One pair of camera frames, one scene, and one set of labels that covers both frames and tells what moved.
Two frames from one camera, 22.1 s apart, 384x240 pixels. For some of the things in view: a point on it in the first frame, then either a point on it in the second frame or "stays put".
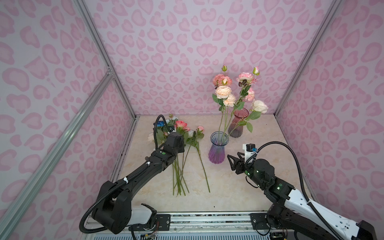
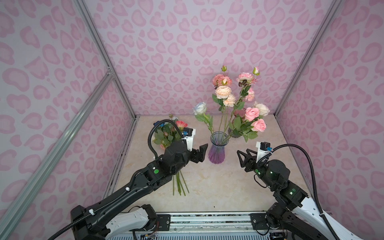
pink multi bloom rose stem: [247, 93] stays put
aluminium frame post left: [93, 31] stays put
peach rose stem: [225, 99] stays put
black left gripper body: [181, 148] → [193, 155]
